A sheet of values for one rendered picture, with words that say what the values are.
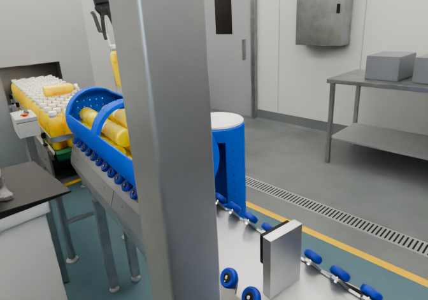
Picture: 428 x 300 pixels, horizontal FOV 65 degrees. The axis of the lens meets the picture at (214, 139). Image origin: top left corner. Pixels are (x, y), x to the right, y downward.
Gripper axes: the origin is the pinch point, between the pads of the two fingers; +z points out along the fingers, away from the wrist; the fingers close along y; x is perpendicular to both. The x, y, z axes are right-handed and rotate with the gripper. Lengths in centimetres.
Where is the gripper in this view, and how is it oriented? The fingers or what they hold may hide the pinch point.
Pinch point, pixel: (112, 39)
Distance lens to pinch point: 177.7
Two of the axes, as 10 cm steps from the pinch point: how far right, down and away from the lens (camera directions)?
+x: -5.5, -2.2, 8.1
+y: 8.2, -3.4, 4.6
